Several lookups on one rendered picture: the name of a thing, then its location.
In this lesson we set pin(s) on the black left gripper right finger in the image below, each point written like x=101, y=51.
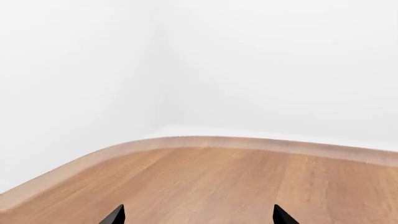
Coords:
x=282, y=218

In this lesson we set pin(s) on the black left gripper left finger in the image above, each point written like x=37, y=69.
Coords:
x=115, y=218

